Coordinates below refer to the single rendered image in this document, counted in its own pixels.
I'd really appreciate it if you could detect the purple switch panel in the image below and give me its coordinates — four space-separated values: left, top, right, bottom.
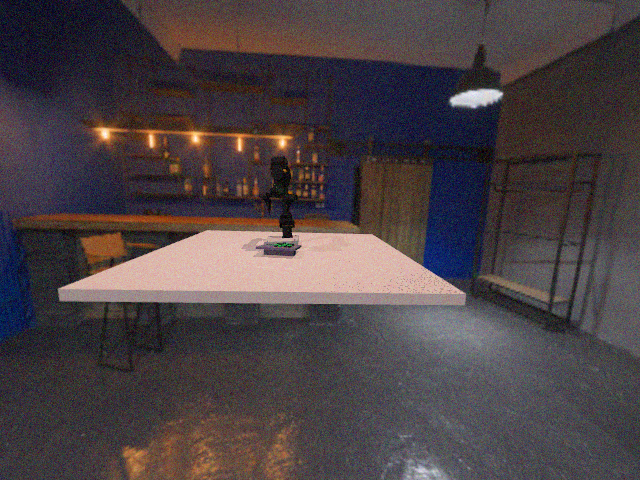
256 242 302 256

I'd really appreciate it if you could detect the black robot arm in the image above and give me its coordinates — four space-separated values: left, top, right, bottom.
270 156 295 238

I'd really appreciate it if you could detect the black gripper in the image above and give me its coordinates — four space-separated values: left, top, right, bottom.
259 182 298 214

